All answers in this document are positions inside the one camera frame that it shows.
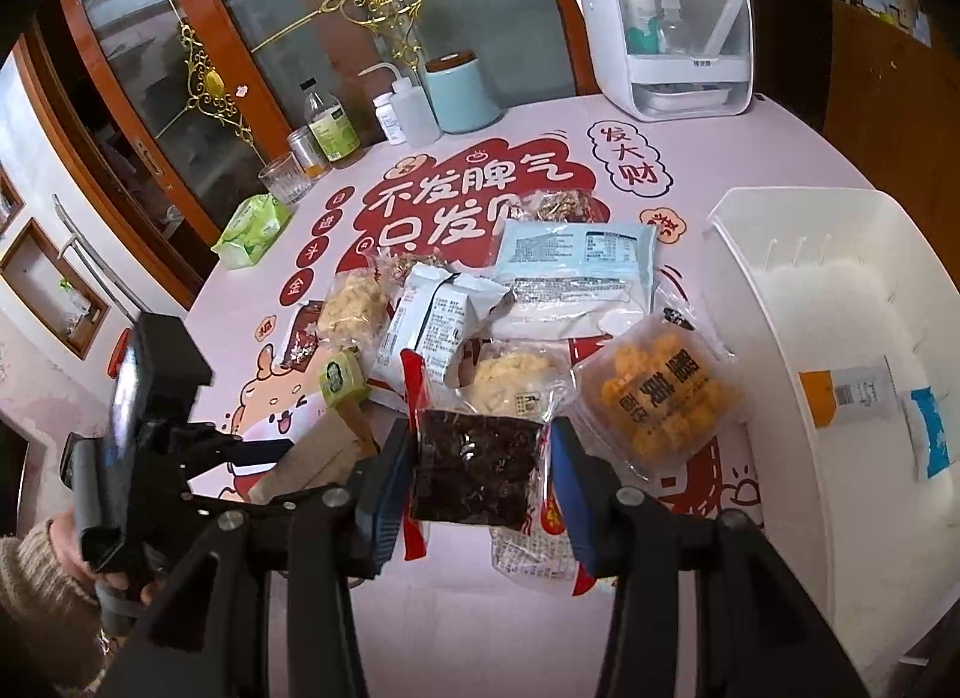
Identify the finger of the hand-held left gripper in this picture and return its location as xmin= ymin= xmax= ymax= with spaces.
xmin=184 ymin=432 xmax=299 ymax=478
xmin=176 ymin=484 xmax=252 ymax=519

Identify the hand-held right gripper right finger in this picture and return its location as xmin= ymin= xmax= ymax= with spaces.
xmin=550 ymin=419 xmax=871 ymax=698

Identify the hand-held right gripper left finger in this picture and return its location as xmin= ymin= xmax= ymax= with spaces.
xmin=97 ymin=417 xmax=413 ymax=698

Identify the tan paper snack packet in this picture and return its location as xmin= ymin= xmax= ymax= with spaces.
xmin=247 ymin=402 xmax=380 ymax=508

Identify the beige red-edged snack packet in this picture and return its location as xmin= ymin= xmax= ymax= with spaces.
xmin=400 ymin=349 xmax=593 ymax=598

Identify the green small packet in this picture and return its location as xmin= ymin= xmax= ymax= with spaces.
xmin=316 ymin=351 xmax=370 ymax=410

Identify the dark red small packet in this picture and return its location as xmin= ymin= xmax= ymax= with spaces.
xmin=279 ymin=300 xmax=327 ymax=373

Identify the orange cracker snack packet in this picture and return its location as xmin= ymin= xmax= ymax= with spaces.
xmin=571 ymin=308 xmax=747 ymax=481

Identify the clear puffed snack packet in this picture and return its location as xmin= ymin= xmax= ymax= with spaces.
xmin=457 ymin=338 xmax=578 ymax=418
xmin=315 ymin=251 xmax=398 ymax=354

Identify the white black-print snack packet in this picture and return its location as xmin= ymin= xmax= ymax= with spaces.
xmin=371 ymin=263 xmax=518 ymax=406

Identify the light blue snack packet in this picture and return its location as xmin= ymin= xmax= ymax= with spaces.
xmin=491 ymin=218 xmax=661 ymax=340

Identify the white plastic bin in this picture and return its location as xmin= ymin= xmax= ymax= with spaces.
xmin=703 ymin=186 xmax=960 ymax=676

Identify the clear walnut snack packet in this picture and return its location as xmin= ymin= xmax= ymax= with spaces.
xmin=525 ymin=189 xmax=597 ymax=226

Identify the person's left hand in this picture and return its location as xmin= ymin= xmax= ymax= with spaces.
xmin=46 ymin=507 xmax=162 ymax=603

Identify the green tissue pack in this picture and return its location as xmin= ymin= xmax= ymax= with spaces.
xmin=211 ymin=193 xmax=293 ymax=270

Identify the clear glass tumbler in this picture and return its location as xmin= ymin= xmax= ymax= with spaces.
xmin=259 ymin=152 xmax=308 ymax=205

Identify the small glass jar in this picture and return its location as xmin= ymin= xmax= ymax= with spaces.
xmin=287 ymin=125 xmax=331 ymax=181

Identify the orange white label packet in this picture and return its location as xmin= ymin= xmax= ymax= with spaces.
xmin=797 ymin=364 xmax=901 ymax=430

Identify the glass bottle green label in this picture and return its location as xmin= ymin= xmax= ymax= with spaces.
xmin=300 ymin=79 xmax=361 ymax=166

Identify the small white pill bottle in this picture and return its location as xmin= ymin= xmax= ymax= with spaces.
xmin=373 ymin=94 xmax=407 ymax=145

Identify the white squeeze wash bottle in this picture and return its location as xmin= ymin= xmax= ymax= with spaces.
xmin=358 ymin=62 xmax=442 ymax=146

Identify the wooden glass door cabinet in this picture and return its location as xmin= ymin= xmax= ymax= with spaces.
xmin=15 ymin=0 xmax=601 ymax=294

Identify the blue white packet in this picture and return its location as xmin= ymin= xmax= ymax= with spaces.
xmin=900 ymin=387 xmax=957 ymax=481

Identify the light blue canister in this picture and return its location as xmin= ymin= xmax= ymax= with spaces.
xmin=424 ymin=50 xmax=502 ymax=135

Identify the white organizer box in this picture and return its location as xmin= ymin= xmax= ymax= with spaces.
xmin=562 ymin=0 xmax=757 ymax=123

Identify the white green bottle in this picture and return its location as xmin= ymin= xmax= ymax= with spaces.
xmin=622 ymin=0 xmax=661 ymax=58

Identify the clear small bottle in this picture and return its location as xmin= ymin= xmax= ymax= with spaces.
xmin=656 ymin=0 xmax=687 ymax=55

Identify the brown wooden cabinet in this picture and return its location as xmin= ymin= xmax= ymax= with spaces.
xmin=750 ymin=0 xmax=960 ymax=196

